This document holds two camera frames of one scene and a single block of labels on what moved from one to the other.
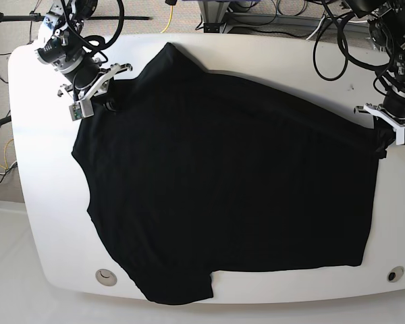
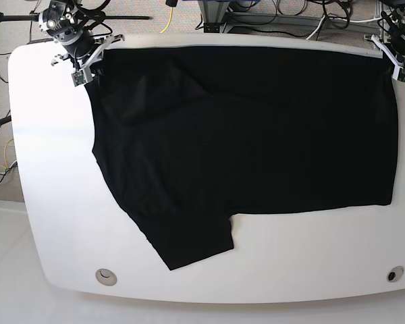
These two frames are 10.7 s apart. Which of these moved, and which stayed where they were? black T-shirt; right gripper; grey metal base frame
Moved: black T-shirt; right gripper
Stayed: grey metal base frame
